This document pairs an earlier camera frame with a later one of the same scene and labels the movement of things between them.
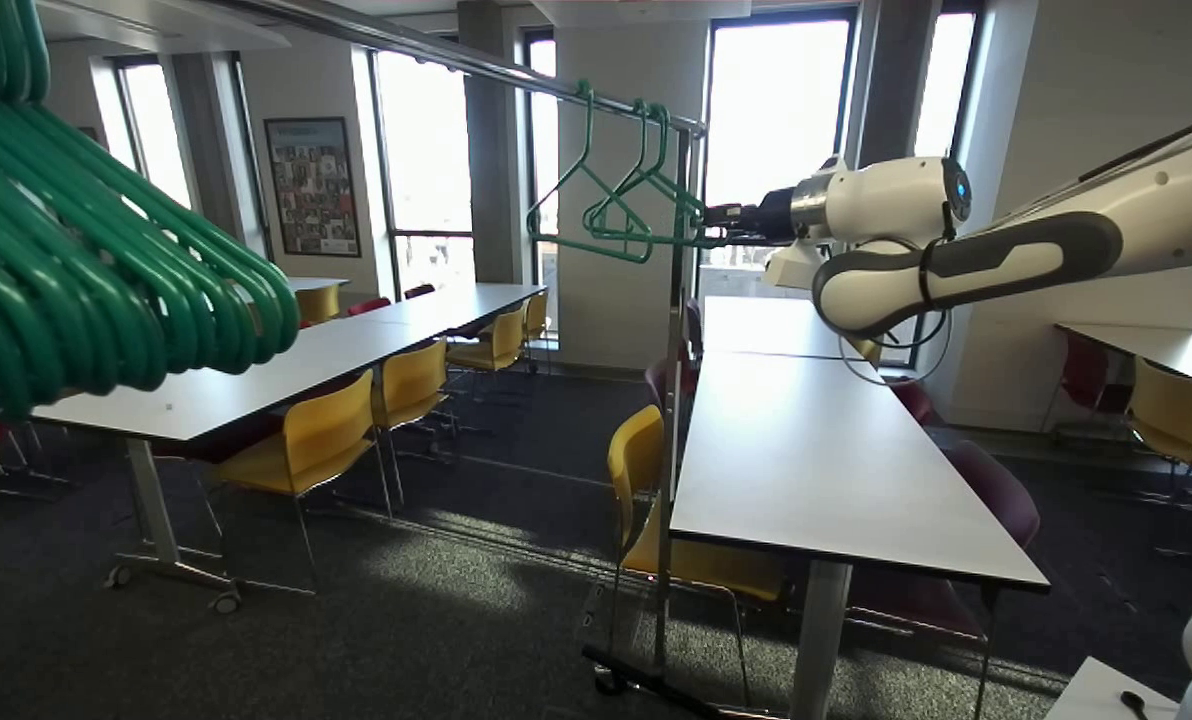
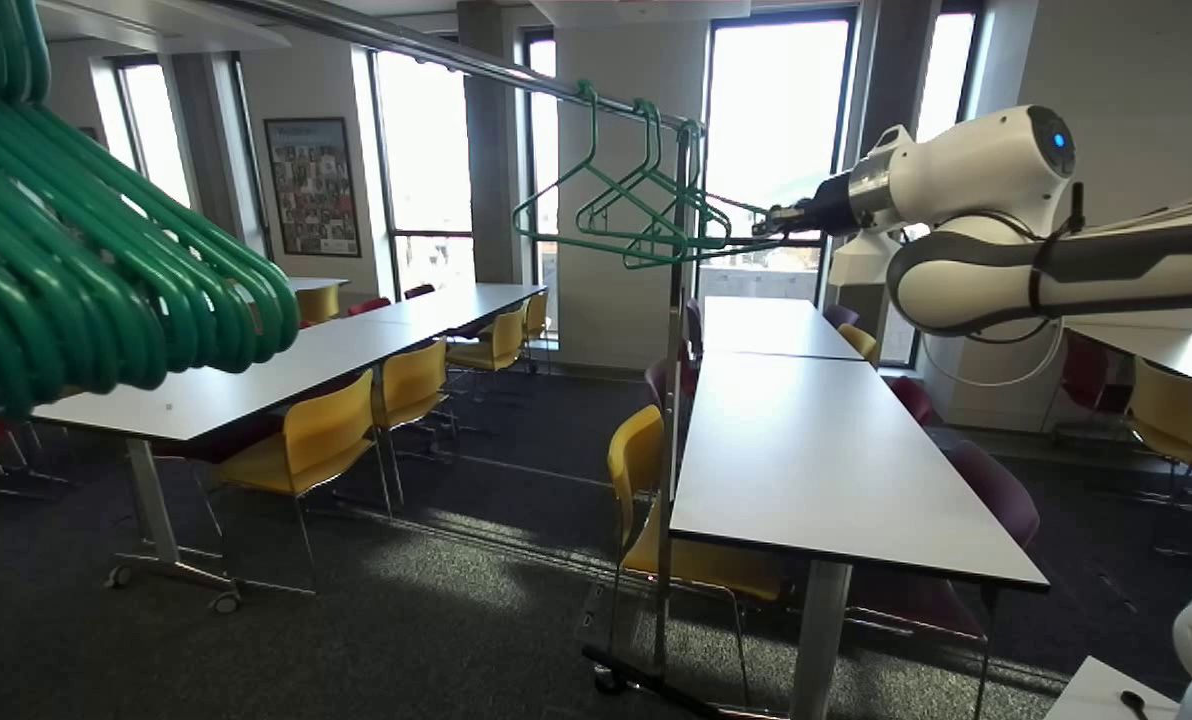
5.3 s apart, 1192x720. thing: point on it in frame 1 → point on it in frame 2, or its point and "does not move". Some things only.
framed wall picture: (312, 184) does not move
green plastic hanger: (610, 189) → (694, 227)
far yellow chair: (504, 332) does not move
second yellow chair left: (408, 390) does not move
